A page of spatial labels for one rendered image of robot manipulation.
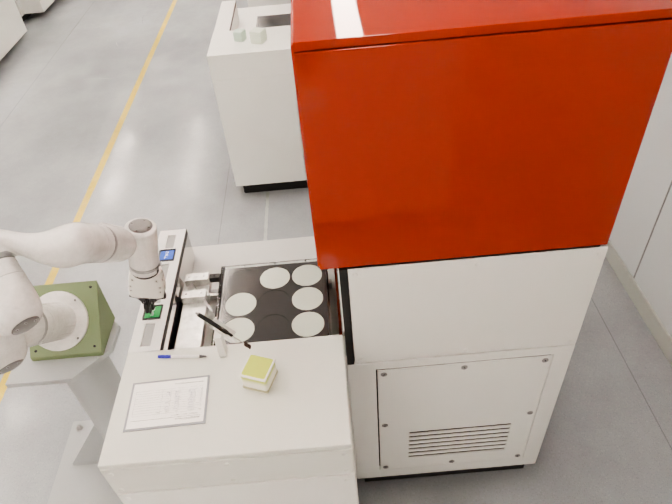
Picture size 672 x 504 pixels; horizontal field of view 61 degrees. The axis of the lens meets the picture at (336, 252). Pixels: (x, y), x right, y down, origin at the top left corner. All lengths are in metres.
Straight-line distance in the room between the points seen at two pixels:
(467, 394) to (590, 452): 0.83
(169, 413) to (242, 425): 0.20
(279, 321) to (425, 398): 0.55
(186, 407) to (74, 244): 0.55
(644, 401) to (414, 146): 1.93
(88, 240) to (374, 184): 0.63
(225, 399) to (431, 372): 0.65
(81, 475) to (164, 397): 1.20
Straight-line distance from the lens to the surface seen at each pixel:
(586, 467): 2.64
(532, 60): 1.24
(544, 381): 2.01
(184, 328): 1.89
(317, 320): 1.78
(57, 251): 1.28
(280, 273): 1.94
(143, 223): 1.62
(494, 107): 1.26
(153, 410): 1.62
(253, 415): 1.53
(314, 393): 1.54
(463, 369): 1.86
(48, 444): 2.96
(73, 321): 1.98
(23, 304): 1.28
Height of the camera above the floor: 2.24
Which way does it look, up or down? 42 degrees down
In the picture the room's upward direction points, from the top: 5 degrees counter-clockwise
